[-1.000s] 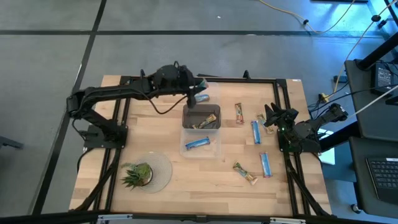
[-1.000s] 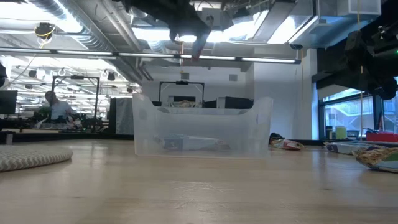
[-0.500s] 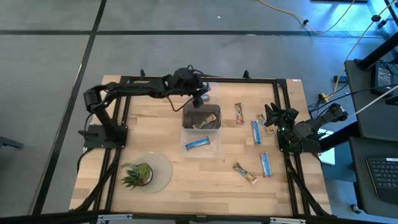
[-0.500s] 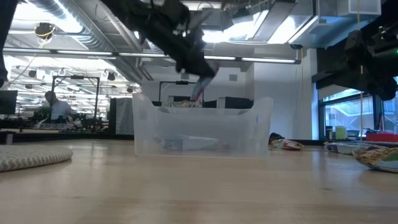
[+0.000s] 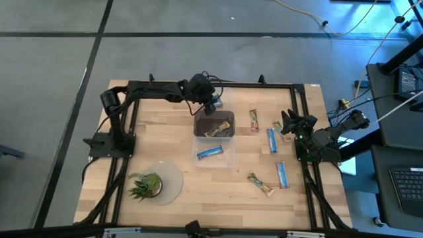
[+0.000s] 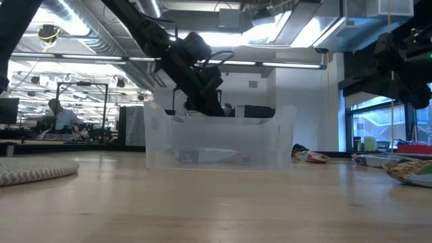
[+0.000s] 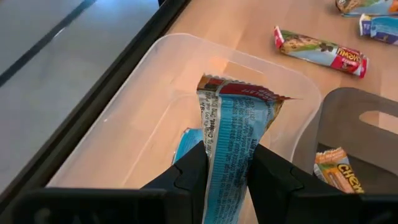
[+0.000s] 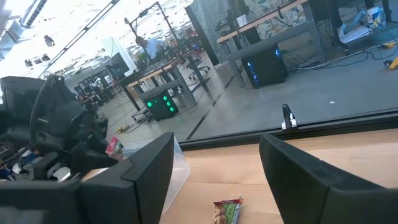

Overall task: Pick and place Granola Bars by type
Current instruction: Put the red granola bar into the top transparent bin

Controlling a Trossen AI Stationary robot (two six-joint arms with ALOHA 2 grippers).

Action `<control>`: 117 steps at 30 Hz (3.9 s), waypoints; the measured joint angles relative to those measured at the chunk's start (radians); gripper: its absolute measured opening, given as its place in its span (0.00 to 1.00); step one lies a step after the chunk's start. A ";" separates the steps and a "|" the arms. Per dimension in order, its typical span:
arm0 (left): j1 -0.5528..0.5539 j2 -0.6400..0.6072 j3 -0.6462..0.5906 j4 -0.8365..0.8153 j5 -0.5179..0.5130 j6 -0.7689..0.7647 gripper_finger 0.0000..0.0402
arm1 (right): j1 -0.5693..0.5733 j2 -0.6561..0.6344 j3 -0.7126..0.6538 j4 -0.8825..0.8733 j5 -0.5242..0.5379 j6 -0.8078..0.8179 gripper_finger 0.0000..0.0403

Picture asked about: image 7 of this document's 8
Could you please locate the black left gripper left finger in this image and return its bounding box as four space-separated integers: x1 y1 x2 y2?
141 141 210 224

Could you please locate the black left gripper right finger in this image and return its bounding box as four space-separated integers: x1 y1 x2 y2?
247 144 312 224

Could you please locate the red-ended blue granola bar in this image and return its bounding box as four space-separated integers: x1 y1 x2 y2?
172 127 205 165
196 73 295 224

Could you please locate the orange Chewy granola bar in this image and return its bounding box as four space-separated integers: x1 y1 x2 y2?
313 147 365 194

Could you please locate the red Chewy granola bar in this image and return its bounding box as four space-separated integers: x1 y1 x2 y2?
273 25 369 78

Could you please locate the blue-backed granola bar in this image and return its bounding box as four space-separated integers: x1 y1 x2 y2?
359 14 398 46

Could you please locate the green-printed Chewy granola bar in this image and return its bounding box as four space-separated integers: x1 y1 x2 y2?
335 0 398 17

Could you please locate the clear plastic bin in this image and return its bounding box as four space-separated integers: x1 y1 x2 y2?
46 32 323 224

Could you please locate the grey translucent plastic bin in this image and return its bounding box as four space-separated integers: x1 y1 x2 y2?
292 86 398 195

